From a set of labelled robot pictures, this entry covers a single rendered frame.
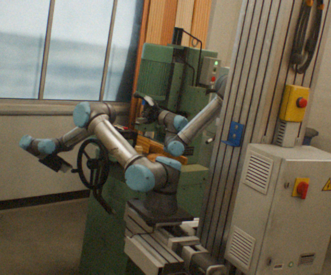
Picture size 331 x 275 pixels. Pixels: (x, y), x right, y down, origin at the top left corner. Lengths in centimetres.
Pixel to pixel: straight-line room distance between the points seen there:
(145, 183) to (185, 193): 103
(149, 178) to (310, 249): 68
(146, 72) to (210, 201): 98
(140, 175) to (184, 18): 288
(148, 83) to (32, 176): 166
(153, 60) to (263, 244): 135
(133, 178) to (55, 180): 229
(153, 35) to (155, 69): 164
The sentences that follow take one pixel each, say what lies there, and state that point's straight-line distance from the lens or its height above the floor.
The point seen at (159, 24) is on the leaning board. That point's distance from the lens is 441.
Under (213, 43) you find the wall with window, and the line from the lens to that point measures 523.
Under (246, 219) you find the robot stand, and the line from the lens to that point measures 185.
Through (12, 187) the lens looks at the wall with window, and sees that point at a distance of 403.
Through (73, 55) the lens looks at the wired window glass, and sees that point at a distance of 412.
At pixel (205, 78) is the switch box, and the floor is 136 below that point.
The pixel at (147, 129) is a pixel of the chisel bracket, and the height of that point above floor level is 102.
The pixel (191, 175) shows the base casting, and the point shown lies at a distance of 295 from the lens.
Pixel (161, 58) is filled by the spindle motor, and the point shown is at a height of 144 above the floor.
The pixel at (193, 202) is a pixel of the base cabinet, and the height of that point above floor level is 59.
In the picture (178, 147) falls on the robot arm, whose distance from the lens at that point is 227.
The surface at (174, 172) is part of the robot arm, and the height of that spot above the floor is 101.
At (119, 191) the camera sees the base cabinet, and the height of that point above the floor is 65.
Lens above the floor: 157
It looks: 11 degrees down
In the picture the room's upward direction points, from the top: 10 degrees clockwise
